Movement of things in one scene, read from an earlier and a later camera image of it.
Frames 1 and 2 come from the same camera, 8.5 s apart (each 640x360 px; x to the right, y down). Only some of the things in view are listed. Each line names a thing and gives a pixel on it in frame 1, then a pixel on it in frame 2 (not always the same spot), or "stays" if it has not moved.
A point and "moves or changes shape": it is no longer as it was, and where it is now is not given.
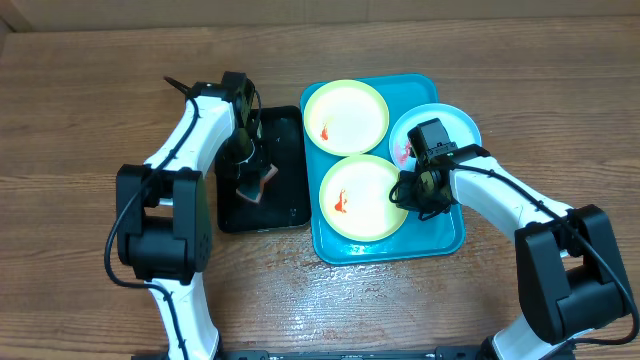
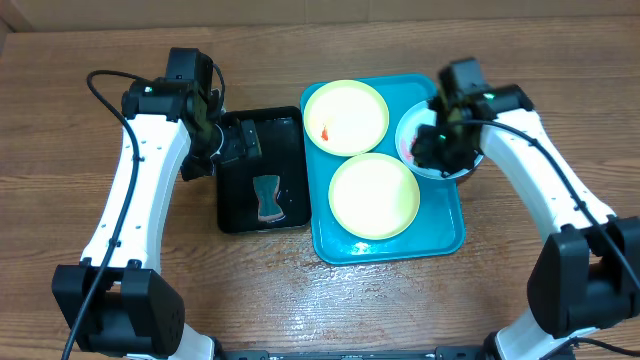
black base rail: [439, 353] stays
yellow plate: [354, 198] moves or changes shape
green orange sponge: [252, 183] → [268, 207]
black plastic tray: [284, 200] stays
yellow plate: [346, 117] stays
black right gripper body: [416, 194] → [445, 149]
